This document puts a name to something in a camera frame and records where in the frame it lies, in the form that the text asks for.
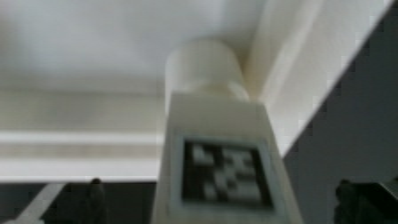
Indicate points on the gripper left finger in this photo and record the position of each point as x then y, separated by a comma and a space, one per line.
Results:
69, 203

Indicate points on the white square tabletop tray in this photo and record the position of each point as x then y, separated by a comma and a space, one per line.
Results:
83, 49

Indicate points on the white leg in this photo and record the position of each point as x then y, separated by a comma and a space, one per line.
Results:
222, 182

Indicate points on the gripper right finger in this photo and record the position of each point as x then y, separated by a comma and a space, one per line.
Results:
366, 203

